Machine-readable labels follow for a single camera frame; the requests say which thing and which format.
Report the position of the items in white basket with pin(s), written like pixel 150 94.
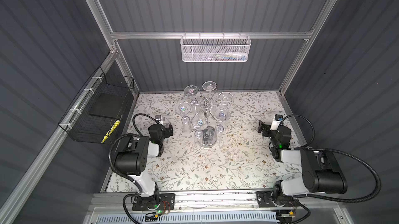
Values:
pixel 231 56

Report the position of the black wire basket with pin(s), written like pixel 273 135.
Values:
pixel 110 96

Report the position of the white wire mesh basket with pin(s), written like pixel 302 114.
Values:
pixel 194 48

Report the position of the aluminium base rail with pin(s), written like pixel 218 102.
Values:
pixel 190 201

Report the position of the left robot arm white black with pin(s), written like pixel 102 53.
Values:
pixel 128 158

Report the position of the floral patterned table mat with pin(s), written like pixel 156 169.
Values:
pixel 240 159

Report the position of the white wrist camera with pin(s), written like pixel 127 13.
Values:
pixel 276 122
pixel 159 118

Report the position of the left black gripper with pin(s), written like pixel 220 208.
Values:
pixel 168 130

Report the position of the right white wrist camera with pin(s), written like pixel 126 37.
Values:
pixel 276 122

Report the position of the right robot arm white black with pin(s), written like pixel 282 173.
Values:
pixel 320 170

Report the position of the chrome wine glass rack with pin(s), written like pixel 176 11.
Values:
pixel 210 118

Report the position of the yellow black striped item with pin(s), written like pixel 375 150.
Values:
pixel 108 137

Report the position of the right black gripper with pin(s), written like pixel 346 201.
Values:
pixel 265 129

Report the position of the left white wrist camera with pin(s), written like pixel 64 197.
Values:
pixel 159 118

